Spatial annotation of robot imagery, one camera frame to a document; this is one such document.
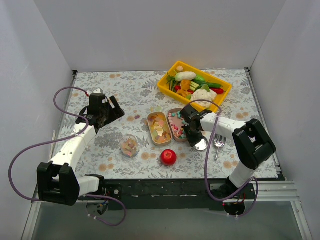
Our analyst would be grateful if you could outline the silver jar lid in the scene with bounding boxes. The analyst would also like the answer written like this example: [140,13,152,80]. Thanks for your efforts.
[194,136,208,151]

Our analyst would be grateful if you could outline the pink tray colourful candies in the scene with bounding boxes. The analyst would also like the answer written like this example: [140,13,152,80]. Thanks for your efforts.
[167,108,187,143]

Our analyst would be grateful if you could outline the metal scoop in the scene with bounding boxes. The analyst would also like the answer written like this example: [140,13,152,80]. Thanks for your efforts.
[214,134,227,162]

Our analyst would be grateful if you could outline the beige tray gummy candies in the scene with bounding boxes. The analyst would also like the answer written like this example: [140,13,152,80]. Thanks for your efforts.
[147,112,172,147]

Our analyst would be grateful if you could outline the clear glass jar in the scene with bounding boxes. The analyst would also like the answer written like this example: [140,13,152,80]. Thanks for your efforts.
[119,134,139,158]

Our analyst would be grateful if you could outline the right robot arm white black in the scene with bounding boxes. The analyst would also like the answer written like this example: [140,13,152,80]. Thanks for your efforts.
[181,104,276,202]

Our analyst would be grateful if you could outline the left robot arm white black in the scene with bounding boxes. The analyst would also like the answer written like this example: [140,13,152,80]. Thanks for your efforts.
[37,93,125,206]

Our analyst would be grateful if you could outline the yellow plastic bin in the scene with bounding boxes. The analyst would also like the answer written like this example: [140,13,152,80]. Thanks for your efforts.
[157,61,232,107]

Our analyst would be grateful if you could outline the white cauliflower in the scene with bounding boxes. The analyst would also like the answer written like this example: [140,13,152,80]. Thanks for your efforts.
[190,89,218,109]

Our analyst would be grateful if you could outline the red apple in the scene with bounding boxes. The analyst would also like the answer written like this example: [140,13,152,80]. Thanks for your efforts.
[160,149,177,166]

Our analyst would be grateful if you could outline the orange yellow pepper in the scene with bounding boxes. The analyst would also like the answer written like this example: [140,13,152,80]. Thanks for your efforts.
[176,79,191,98]

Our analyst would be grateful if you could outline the green cucumber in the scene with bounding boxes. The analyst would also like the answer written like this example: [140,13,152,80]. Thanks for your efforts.
[193,79,222,88]

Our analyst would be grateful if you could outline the red chili pepper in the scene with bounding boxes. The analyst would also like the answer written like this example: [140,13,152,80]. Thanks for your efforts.
[210,88,225,95]

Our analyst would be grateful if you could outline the white eggplant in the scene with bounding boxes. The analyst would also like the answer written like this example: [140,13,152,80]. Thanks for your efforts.
[174,71,197,82]

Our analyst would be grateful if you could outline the small beige mushroom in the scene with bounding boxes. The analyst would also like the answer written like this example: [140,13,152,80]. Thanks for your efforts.
[176,66,184,72]

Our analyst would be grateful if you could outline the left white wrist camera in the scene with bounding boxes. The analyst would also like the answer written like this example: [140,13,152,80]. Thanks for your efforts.
[93,88,104,94]

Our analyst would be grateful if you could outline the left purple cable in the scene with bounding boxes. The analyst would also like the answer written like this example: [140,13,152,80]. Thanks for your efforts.
[8,86,127,227]

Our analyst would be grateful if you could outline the purple cable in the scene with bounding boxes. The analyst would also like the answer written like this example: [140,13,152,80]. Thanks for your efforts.
[8,86,127,227]
[187,99,259,217]

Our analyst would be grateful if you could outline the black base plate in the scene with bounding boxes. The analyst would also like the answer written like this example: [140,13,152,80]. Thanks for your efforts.
[77,174,256,211]

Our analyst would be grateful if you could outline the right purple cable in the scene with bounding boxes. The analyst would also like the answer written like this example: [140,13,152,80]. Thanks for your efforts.
[187,99,259,217]

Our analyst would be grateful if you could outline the aluminium rail frame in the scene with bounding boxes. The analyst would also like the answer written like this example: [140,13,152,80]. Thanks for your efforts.
[21,66,313,240]

